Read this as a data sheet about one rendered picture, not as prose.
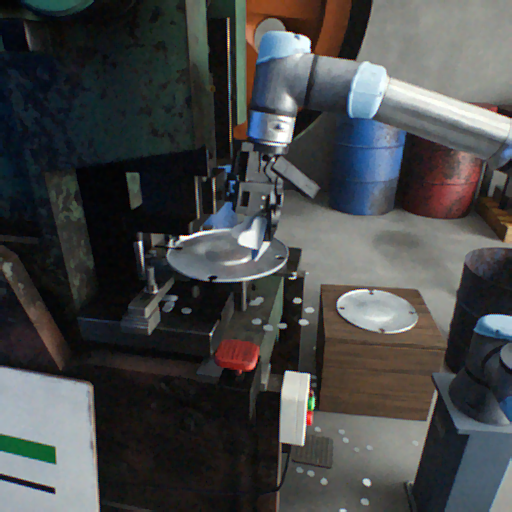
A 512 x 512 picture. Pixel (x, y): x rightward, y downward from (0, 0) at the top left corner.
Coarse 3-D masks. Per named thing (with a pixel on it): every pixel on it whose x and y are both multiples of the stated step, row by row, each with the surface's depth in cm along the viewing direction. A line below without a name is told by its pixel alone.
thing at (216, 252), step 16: (192, 240) 104; (208, 240) 104; (224, 240) 104; (272, 240) 104; (176, 256) 95; (192, 256) 95; (208, 256) 94; (224, 256) 94; (240, 256) 94; (272, 256) 95; (192, 272) 88; (208, 272) 88; (224, 272) 88; (240, 272) 88; (256, 272) 88; (272, 272) 88
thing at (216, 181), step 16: (144, 176) 85; (160, 176) 84; (176, 176) 83; (192, 176) 82; (224, 176) 92; (144, 192) 86; (160, 192) 86; (176, 192) 85; (192, 192) 84; (208, 192) 86; (224, 192) 88; (144, 208) 88; (160, 208) 87; (176, 208) 86; (192, 208) 86; (208, 208) 88
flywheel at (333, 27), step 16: (256, 0) 104; (272, 0) 104; (288, 0) 103; (304, 0) 102; (320, 0) 102; (336, 0) 98; (352, 0) 100; (256, 16) 106; (272, 16) 105; (288, 16) 104; (304, 16) 104; (320, 16) 102; (336, 16) 99; (304, 32) 105; (320, 32) 102; (336, 32) 101; (320, 48) 103; (336, 48) 102; (240, 128) 116
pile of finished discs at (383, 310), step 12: (348, 300) 159; (360, 300) 159; (372, 300) 159; (384, 300) 159; (396, 300) 160; (348, 312) 152; (360, 312) 152; (372, 312) 151; (384, 312) 151; (396, 312) 152; (360, 324) 145; (372, 324) 145; (384, 324) 145; (396, 324) 145; (408, 324) 145
